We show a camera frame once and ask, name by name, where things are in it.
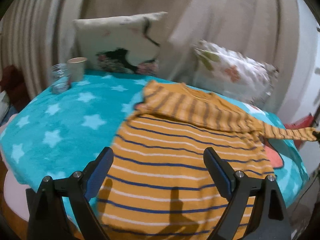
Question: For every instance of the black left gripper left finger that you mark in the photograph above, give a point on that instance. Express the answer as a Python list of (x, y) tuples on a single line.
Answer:
[(48, 218)]

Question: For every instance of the yellow striped knit sweater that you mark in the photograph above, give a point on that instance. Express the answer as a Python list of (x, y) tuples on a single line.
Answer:
[(158, 186)]

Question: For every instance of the turquoise star cartoon blanket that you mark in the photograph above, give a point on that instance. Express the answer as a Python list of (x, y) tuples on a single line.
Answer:
[(58, 134)]

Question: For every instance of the clear glass jar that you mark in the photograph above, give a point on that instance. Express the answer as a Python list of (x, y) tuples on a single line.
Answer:
[(61, 78)]

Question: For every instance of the beige paper cup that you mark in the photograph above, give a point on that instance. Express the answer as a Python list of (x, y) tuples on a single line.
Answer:
[(77, 67)]

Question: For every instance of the white leaf print pillow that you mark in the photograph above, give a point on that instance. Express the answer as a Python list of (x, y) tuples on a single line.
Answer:
[(231, 74)]

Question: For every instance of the cream cushion with silhouette print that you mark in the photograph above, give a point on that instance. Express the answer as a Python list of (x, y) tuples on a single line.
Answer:
[(122, 44)]

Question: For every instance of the beige curtain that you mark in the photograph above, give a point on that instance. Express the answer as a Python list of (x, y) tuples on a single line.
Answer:
[(264, 52)]

